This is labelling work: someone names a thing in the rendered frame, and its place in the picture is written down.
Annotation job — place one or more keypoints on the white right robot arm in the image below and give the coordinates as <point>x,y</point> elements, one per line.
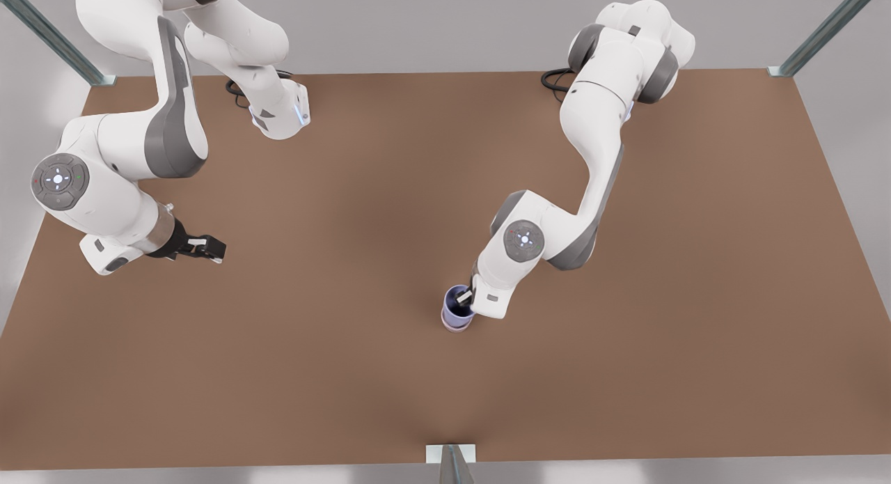
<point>118,146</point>

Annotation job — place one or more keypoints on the pink cup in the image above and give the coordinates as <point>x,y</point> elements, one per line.
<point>456,327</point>

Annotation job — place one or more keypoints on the purple cup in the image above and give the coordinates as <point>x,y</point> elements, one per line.
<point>452,310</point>

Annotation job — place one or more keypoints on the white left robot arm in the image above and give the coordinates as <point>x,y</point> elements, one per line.
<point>598,122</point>

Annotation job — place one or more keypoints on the silver frame post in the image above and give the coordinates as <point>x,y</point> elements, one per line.
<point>825,30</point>
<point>452,464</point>
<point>52,33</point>

